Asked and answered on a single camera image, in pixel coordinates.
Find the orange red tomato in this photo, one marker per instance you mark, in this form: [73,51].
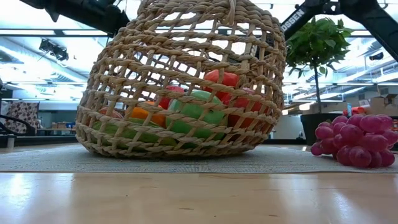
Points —
[224,79]

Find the woven wicker basket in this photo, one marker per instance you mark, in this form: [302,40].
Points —
[186,12]

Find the green apple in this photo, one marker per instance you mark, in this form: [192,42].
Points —
[196,113]

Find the purple grape bunch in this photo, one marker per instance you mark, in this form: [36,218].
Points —
[357,143]

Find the orange fruit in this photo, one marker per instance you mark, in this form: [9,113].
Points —
[146,114]

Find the long green cucumber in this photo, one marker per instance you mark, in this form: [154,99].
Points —
[133,133]

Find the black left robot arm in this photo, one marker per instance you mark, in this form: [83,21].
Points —
[93,12]

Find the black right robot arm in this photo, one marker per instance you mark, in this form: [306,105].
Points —
[373,18]

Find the green leafy plant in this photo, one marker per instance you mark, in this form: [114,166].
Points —
[317,43]

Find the black plant pot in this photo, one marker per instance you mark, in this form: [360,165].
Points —
[311,127]

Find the black hanging device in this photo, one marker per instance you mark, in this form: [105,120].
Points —
[377,56]

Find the red orange object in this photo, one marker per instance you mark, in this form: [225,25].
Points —
[357,111]

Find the grey woven placemat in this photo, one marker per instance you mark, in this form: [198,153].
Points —
[248,165]

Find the cardboard boxes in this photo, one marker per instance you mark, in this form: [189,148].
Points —
[384,105]

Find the black ceiling fixture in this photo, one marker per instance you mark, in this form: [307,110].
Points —
[56,51]

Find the shelf items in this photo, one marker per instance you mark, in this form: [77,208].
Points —
[62,125]

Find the black curved bar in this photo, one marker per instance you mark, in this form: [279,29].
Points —
[31,130]

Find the brown patterned box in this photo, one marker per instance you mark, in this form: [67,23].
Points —
[21,115]

